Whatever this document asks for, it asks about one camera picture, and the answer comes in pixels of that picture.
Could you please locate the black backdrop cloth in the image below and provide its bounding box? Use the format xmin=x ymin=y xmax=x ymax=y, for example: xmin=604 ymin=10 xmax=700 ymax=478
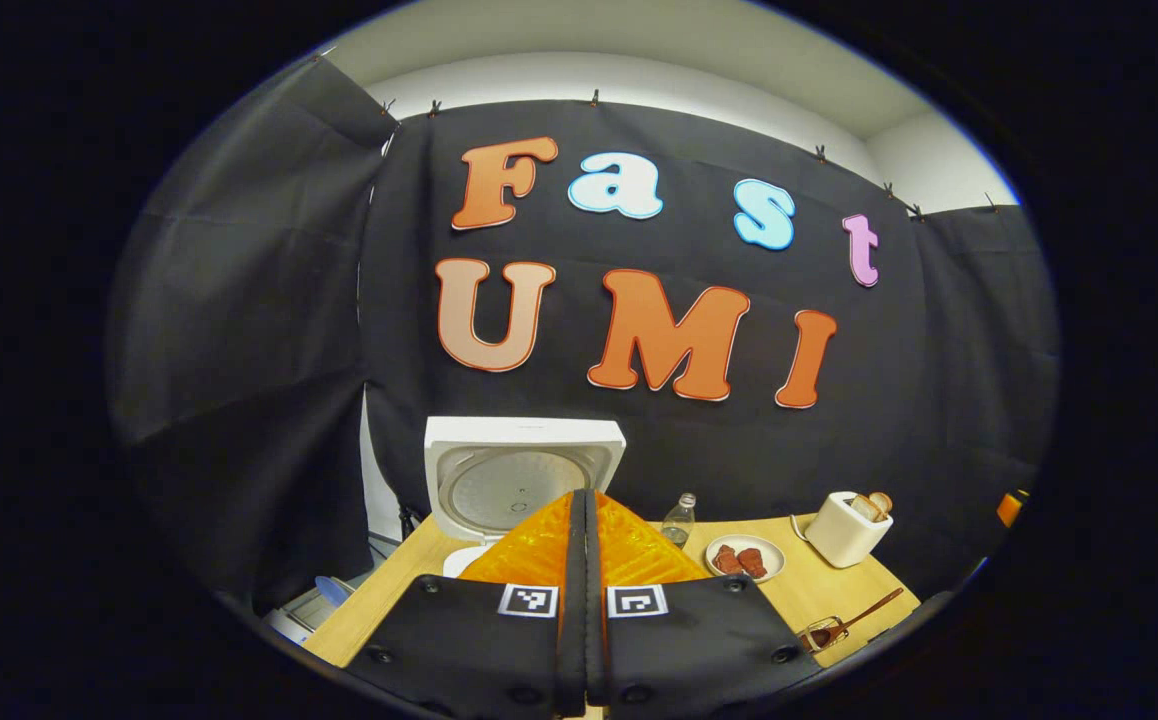
xmin=104 ymin=55 xmax=1060 ymax=641

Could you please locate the row of small cloth clips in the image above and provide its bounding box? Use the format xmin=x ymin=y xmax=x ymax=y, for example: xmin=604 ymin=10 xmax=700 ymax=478
xmin=314 ymin=50 xmax=1000 ymax=221

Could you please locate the wooden spoon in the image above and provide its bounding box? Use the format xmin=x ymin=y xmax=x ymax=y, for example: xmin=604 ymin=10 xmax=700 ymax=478
xmin=809 ymin=588 xmax=906 ymax=646

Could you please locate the white rice cooker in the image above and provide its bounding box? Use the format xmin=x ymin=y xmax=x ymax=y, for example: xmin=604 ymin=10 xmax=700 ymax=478
xmin=424 ymin=416 xmax=628 ymax=581

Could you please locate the cream toaster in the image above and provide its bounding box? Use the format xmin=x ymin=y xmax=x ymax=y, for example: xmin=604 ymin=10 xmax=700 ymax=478
xmin=804 ymin=490 xmax=893 ymax=569

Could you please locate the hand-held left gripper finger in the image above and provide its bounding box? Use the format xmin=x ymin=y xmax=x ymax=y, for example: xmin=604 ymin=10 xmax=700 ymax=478
xmin=344 ymin=488 xmax=588 ymax=719
xmin=587 ymin=488 xmax=825 ymax=716

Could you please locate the white plate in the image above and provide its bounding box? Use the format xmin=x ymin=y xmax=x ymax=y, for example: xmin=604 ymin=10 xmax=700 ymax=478
xmin=705 ymin=535 xmax=786 ymax=584

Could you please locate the clear water bottle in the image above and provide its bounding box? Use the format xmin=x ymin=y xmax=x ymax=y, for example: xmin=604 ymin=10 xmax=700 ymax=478
xmin=661 ymin=493 xmax=697 ymax=549

